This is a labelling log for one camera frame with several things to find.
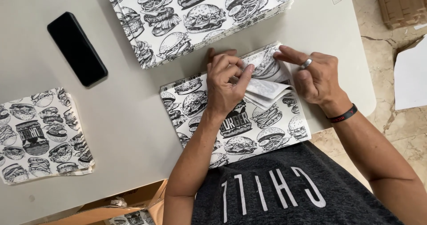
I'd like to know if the person's right hand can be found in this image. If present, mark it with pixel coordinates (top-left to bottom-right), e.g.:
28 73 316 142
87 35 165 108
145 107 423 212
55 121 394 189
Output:
273 45 351 111

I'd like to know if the person's left hand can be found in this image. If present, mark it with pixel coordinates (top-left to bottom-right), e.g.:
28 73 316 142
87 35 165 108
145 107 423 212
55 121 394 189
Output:
206 48 255 115

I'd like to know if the burger print paper sheet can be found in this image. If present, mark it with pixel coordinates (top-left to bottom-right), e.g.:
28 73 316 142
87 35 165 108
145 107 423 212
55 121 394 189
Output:
160 41 312 170

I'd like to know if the black wristband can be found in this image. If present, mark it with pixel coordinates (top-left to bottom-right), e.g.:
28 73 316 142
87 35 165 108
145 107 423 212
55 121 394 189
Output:
326 103 358 124

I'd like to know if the tall stack of burger papers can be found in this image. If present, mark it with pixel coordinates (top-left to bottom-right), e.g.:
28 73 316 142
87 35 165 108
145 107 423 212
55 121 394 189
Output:
102 0 299 69

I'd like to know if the white flat board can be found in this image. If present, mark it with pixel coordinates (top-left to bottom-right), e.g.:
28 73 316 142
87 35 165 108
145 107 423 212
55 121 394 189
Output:
394 35 427 111

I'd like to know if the brown cardboard box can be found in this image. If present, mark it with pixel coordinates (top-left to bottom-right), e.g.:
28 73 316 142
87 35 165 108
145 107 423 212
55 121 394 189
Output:
377 0 427 30

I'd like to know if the dark grey printed shirt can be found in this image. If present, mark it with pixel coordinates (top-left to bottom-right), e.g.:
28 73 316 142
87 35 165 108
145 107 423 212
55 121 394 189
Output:
191 141 405 225

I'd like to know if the open cardboard box with papers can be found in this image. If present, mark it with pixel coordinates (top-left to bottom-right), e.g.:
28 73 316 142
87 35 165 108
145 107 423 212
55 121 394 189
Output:
36 179 168 225

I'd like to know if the black smartphone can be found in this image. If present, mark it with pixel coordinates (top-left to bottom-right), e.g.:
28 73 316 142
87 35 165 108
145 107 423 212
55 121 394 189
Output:
47 12 109 87

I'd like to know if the pile of folded burger papers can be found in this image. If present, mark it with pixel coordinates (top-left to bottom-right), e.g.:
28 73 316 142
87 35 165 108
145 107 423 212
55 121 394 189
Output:
0 87 95 185

